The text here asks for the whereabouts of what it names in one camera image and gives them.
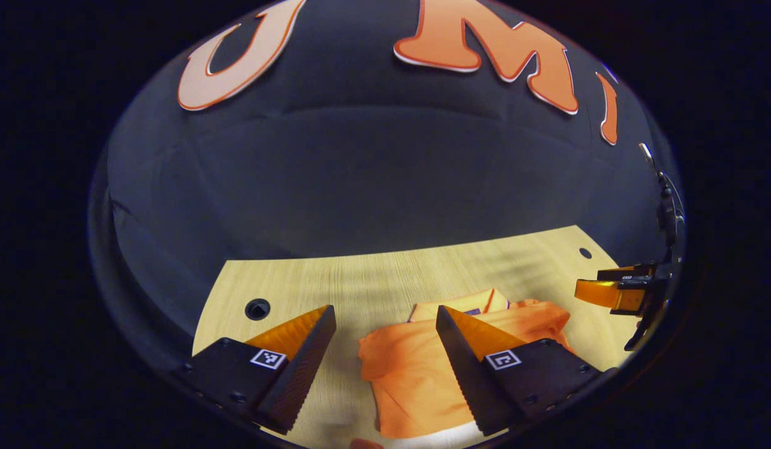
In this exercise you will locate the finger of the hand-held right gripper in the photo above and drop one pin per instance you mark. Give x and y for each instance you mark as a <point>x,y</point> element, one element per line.
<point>604,293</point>
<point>629,272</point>

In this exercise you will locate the black backdrop cloth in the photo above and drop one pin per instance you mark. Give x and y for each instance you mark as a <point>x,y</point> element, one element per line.
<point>360,187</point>

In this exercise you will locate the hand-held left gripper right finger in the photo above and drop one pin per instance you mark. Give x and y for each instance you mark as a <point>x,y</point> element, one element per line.
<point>463,380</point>

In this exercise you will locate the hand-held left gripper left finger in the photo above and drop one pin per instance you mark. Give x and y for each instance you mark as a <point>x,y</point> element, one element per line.
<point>307,374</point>

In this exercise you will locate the orange polo T-shirt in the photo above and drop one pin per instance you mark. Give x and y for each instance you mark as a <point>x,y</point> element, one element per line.
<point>410,374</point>

